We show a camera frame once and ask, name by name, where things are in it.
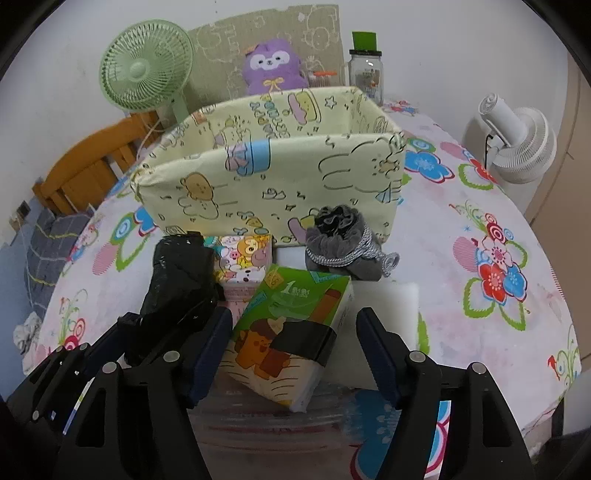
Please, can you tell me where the white sponge block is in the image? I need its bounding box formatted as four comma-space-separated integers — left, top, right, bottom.
322, 279, 420, 391

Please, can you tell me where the green tissue pack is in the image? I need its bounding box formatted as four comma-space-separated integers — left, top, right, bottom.
219, 264, 353, 412

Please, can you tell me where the cartoon printed tissue pack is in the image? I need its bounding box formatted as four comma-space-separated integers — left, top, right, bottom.
204, 235, 273, 284

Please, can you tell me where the grey scrunchie pouch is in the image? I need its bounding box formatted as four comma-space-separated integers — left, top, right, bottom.
304, 205, 400, 281

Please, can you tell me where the pink packet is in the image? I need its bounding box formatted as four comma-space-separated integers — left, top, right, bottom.
222, 282, 259, 326

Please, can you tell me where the floral tablecloth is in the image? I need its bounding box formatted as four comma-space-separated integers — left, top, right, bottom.
22, 98, 583, 480

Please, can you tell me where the blue plaid bedding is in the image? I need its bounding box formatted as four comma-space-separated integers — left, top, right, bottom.
24, 209, 91, 319

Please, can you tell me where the orange wooden chair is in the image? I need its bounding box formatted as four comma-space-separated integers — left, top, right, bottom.
32, 111, 158, 215

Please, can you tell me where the yellow cartoon fabric storage box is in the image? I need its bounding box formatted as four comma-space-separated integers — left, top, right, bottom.
131, 87, 406, 246

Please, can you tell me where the white floor fan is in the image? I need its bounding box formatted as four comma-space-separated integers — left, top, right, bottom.
463, 93, 557, 213

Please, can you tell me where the green desk fan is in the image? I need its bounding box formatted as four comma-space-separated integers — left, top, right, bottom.
98, 19, 194, 127

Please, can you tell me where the cartoon cardboard sheet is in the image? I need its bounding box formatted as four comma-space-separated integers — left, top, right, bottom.
184, 4, 345, 111

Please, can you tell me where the purple plush toy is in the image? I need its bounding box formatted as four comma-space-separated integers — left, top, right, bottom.
242, 38, 310, 95

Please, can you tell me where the toothpick holder with orange lid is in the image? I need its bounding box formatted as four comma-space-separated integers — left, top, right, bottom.
308, 71, 339, 88

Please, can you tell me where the glass jar with green lid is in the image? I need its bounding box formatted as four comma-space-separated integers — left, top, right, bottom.
349, 31, 384, 106

